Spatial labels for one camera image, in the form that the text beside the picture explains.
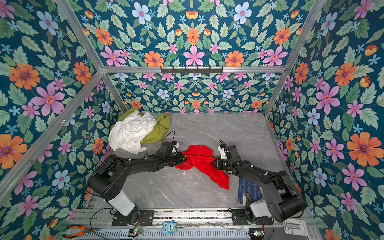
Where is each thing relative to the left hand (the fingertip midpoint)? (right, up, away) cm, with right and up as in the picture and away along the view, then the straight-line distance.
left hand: (189, 155), depth 90 cm
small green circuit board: (-23, -33, -20) cm, 44 cm away
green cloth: (-21, +14, +9) cm, 27 cm away
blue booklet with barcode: (+37, -18, -8) cm, 42 cm away
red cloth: (+8, -1, -2) cm, 8 cm away
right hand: (+15, -4, -1) cm, 15 cm away
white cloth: (-41, +13, +7) cm, 44 cm away
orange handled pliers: (-50, -32, -20) cm, 62 cm away
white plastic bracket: (+53, -30, -21) cm, 64 cm away
